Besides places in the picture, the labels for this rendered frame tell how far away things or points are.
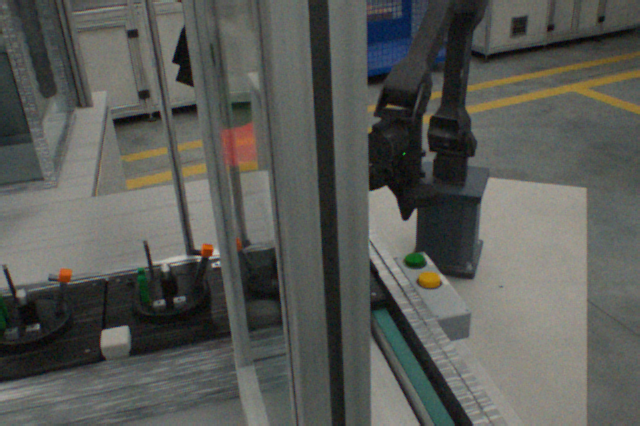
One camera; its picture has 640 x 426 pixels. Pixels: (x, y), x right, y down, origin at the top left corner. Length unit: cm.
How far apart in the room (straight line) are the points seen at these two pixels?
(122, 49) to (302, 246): 480
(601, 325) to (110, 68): 381
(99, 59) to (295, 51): 481
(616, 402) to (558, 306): 114
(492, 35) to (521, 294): 509
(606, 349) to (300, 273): 245
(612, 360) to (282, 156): 244
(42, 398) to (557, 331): 91
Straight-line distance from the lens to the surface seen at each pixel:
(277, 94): 19
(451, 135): 124
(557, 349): 122
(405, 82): 105
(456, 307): 112
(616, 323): 278
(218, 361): 104
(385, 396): 101
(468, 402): 95
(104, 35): 496
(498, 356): 118
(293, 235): 21
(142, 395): 108
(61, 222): 179
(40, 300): 123
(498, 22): 632
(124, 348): 107
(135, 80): 505
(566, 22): 691
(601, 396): 244
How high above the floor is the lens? 163
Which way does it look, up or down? 29 degrees down
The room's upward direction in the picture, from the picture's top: 4 degrees counter-clockwise
